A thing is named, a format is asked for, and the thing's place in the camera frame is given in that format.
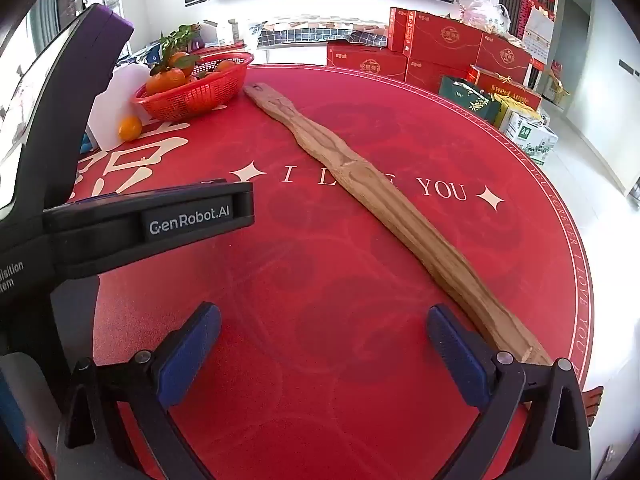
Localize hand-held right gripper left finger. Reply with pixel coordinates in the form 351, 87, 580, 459
57, 302, 222, 480

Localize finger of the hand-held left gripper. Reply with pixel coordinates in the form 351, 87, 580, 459
42, 181, 257, 281

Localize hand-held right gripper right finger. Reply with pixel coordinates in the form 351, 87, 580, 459
426, 304, 591, 480

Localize red plastic basket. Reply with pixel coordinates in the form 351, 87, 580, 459
131, 51, 255, 122

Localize small orange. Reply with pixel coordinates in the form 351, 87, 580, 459
118, 116, 143, 142

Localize oranges with leaves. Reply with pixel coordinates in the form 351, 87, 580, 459
149, 24, 202, 77

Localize long wooden stick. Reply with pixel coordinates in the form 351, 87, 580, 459
242, 83, 553, 367

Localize small white box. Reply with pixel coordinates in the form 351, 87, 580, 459
202, 19, 242, 46

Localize blue checkered cloth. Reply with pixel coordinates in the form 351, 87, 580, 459
257, 22, 388, 47

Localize red gift box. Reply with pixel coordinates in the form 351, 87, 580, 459
405, 57, 476, 93
402, 10, 485, 67
327, 42, 408, 81
475, 32, 532, 86
387, 7, 416, 53

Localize white green carton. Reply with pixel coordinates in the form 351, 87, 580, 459
502, 112, 559, 165

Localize green gift bag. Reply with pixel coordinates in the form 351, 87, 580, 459
439, 76, 502, 123

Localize yellow green carton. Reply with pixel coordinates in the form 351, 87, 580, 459
492, 100, 542, 133

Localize plastic wrapped gift basket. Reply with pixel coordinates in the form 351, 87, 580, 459
452, 0, 512, 37

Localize red box with gold handle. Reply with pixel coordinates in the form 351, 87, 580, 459
467, 65, 543, 111

